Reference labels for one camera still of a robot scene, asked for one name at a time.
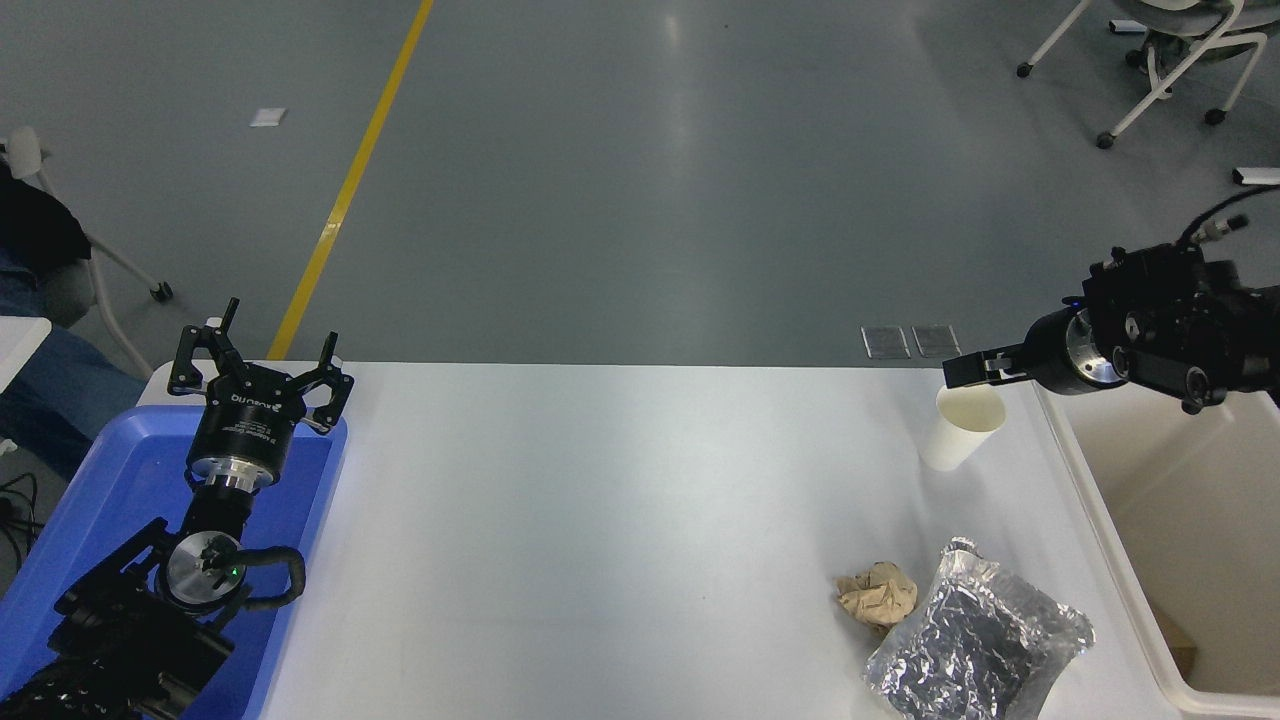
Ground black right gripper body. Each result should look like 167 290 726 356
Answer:
1022 308 1079 393

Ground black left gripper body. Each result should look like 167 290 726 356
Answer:
186 364 309 479

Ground white paper cup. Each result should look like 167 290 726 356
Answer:
920 383 1008 473

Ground blue plastic tray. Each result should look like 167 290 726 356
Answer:
0 405 349 720

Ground person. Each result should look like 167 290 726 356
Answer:
0 165 146 481

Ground large pale bin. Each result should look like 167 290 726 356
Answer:
1030 375 1280 719

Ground white side table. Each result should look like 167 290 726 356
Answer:
0 316 51 391

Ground crumpled tan paper ball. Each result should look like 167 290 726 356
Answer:
835 562 918 633

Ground crumpled silver foil tray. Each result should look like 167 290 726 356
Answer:
862 538 1096 720

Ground white wheeled chair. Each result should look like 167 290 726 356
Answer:
0 125 173 381

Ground white office chair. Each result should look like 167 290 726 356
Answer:
1017 0 1271 151

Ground black cables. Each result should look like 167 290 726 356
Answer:
0 472 41 571

